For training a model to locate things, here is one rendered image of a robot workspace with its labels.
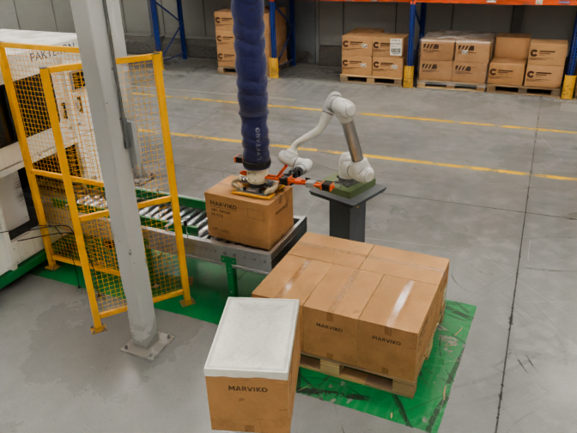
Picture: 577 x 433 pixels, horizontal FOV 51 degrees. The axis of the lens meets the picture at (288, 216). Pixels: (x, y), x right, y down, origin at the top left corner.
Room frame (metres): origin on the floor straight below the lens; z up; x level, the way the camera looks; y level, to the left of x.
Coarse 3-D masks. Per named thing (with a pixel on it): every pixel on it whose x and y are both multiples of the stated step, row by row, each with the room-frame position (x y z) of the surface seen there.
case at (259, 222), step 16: (208, 192) 4.43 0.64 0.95; (224, 192) 4.42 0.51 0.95; (288, 192) 4.45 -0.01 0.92; (208, 208) 4.44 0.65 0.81; (224, 208) 4.36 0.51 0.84; (240, 208) 4.28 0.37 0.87; (256, 208) 4.21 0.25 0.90; (272, 208) 4.21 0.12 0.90; (288, 208) 4.44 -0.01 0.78; (208, 224) 4.45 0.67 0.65; (224, 224) 4.36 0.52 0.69; (240, 224) 4.29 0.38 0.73; (256, 224) 4.21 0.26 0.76; (272, 224) 4.20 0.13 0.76; (288, 224) 4.43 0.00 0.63; (240, 240) 4.29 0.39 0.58; (256, 240) 4.22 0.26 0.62; (272, 240) 4.19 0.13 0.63
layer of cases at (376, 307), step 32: (288, 256) 4.07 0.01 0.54; (320, 256) 4.05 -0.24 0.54; (352, 256) 4.03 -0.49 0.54; (384, 256) 4.02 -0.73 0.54; (416, 256) 4.00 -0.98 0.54; (256, 288) 3.63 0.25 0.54; (288, 288) 3.62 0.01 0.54; (320, 288) 3.61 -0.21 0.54; (352, 288) 3.59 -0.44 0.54; (384, 288) 3.58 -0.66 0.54; (416, 288) 3.56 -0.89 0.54; (320, 320) 3.34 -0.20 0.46; (352, 320) 3.24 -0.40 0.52; (384, 320) 3.20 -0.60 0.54; (416, 320) 3.19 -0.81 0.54; (320, 352) 3.34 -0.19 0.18; (352, 352) 3.24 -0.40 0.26; (384, 352) 3.14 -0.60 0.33; (416, 352) 3.06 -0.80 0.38
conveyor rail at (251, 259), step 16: (64, 224) 4.93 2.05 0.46; (96, 224) 4.76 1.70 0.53; (112, 240) 4.68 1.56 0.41; (160, 240) 4.46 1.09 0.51; (192, 240) 4.31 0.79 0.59; (208, 240) 4.28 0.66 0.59; (192, 256) 4.32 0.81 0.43; (208, 256) 4.26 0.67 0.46; (240, 256) 4.12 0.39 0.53; (256, 256) 4.06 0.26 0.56; (256, 272) 4.06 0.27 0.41
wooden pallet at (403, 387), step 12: (444, 312) 3.93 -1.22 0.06; (432, 336) 3.53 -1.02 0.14; (300, 360) 3.45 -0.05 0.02; (312, 360) 3.45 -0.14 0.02; (324, 360) 3.33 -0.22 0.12; (324, 372) 3.33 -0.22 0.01; (336, 372) 3.29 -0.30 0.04; (348, 372) 3.31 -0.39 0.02; (360, 372) 3.30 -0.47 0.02; (372, 372) 3.17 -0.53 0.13; (372, 384) 3.18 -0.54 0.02; (384, 384) 3.17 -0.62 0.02; (396, 384) 3.10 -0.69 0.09; (408, 384) 3.07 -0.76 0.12; (408, 396) 3.06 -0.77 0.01
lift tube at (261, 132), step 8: (248, 120) 4.35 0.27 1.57; (256, 120) 4.34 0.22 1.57; (264, 120) 4.39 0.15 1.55; (248, 128) 4.35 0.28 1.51; (256, 128) 4.34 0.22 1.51; (264, 128) 4.38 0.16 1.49; (248, 136) 4.35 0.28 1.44; (256, 136) 4.33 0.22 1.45; (264, 136) 4.37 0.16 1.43; (248, 144) 4.35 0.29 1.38; (256, 144) 4.34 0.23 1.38; (264, 144) 4.36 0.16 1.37; (248, 152) 4.35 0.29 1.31; (256, 152) 4.34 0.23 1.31; (264, 152) 4.37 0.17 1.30; (248, 160) 4.36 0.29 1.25; (256, 160) 4.33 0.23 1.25; (264, 160) 4.35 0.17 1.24; (248, 168) 4.35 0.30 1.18; (264, 168) 4.35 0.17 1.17
